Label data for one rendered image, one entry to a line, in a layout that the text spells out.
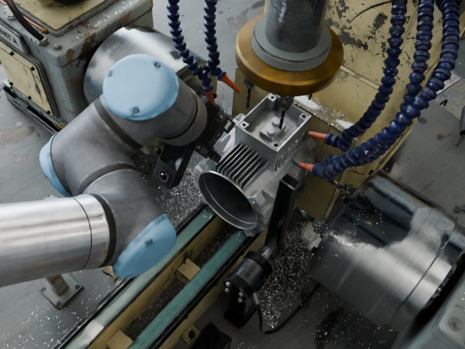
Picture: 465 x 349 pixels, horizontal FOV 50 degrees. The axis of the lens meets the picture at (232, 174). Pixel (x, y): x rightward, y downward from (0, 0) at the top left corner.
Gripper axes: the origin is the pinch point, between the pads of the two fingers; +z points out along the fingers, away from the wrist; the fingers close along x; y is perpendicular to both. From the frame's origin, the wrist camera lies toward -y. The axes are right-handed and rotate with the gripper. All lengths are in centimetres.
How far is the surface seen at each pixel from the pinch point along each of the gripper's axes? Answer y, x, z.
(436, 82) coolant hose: 24.8, -30.0, -25.0
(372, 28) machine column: 36.7, -12.3, -1.6
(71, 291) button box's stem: -42.4, 12.6, 8.4
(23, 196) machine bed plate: -35, 41, 13
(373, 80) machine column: 31.1, -16.1, 8.0
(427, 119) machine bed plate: 45, -25, 60
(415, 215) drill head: 11.5, -37.4, -1.5
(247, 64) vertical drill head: 15.2, -3.5, -18.9
